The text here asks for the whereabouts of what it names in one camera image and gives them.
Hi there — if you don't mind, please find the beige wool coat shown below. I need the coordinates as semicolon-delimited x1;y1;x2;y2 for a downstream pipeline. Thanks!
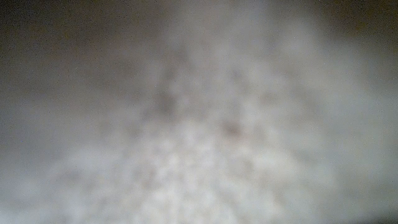
0;0;398;224

